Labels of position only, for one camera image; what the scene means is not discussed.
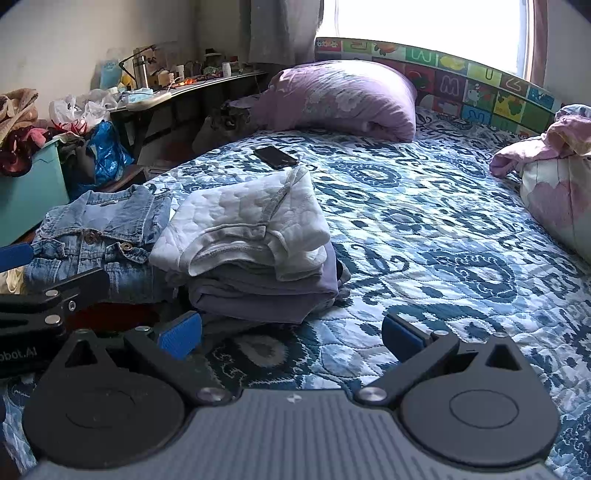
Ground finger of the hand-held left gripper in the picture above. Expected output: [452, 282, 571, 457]
[0, 243, 34, 274]
[0, 267, 110, 326]

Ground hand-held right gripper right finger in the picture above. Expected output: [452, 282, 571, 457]
[355, 313, 527, 408]

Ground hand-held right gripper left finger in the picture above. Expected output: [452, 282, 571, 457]
[55, 310, 232, 408]

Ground white quilted garment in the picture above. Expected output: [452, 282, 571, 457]
[148, 166, 331, 282]

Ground yellow floral folded blanket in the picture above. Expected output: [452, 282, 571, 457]
[0, 270, 25, 296]

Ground denim jacket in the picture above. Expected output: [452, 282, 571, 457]
[23, 185, 174, 305]

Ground teal storage box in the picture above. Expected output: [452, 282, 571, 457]
[0, 138, 71, 248]

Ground folded grey garment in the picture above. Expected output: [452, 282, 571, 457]
[188, 242, 353, 325]

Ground blue patterned bed quilt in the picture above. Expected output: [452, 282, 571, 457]
[0, 104, 591, 480]

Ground blue plastic bag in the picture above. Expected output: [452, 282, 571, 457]
[85, 121, 136, 185]

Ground white plastic bag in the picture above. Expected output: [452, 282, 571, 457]
[48, 88, 122, 134]

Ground dark wooden desk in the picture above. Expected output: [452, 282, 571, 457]
[108, 69, 271, 168]

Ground black phone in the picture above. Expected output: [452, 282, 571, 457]
[253, 145, 300, 170]

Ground light blue pouch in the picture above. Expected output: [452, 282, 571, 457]
[99, 59, 122, 89]

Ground dark grey bag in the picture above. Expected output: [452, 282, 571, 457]
[191, 99, 253, 156]

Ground black desk lamp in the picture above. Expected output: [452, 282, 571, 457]
[117, 44, 158, 78]

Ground clutter of small desk things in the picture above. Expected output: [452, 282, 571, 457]
[152, 46, 269, 89]

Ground purple floral pillow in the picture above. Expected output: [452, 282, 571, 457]
[252, 60, 419, 143]

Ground bright window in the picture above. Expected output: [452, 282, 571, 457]
[318, 0, 536, 78]

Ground grey curtain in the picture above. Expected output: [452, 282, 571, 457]
[247, 0, 325, 65]

